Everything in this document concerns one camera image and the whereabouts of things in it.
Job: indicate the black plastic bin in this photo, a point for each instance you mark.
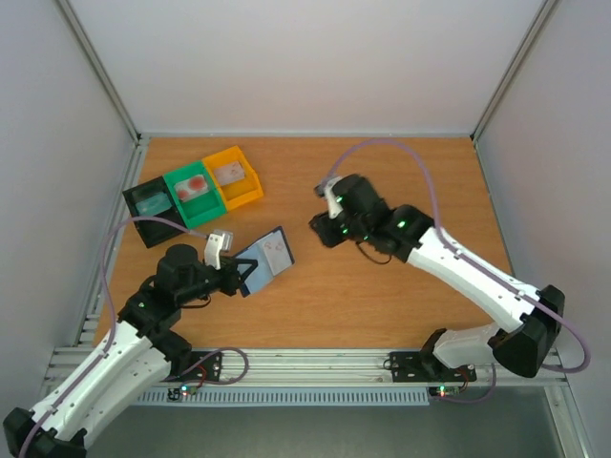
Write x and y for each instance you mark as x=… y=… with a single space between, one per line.
x=151 y=232

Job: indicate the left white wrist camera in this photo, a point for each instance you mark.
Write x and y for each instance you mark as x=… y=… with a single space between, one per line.
x=217 y=242

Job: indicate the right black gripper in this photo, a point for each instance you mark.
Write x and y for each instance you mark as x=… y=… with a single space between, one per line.
x=323 y=229

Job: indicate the aluminium front rail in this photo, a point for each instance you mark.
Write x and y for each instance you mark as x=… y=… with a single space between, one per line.
x=299 y=367

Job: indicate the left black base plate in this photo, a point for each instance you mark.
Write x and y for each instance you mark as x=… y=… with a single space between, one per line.
x=199 y=364

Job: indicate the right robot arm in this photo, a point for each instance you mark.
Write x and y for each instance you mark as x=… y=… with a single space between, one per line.
x=524 y=318

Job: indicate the red white card in bin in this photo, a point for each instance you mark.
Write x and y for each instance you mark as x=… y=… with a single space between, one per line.
x=192 y=187

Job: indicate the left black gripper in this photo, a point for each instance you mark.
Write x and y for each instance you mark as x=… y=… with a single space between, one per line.
x=232 y=275

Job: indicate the yellow plastic bin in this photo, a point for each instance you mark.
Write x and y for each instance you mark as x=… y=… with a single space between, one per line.
x=240 y=193

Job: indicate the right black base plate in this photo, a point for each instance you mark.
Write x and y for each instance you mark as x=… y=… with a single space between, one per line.
x=414 y=366

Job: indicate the grey slotted cable duct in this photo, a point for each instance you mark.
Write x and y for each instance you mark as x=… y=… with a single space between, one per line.
x=284 y=396

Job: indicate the green plastic bin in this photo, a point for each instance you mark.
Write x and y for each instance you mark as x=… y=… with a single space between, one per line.
x=197 y=211

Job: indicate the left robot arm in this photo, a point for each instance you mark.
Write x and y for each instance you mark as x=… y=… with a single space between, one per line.
x=139 y=350

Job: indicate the blue card holder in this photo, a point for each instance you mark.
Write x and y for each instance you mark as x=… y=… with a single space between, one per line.
x=262 y=276

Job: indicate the card in yellow bin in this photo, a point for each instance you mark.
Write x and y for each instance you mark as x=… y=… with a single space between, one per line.
x=229 y=173

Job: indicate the teal card in black bin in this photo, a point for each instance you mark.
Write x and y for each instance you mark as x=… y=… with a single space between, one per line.
x=153 y=205

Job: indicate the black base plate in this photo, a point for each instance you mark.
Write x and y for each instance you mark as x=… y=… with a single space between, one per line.
x=199 y=364
x=414 y=366

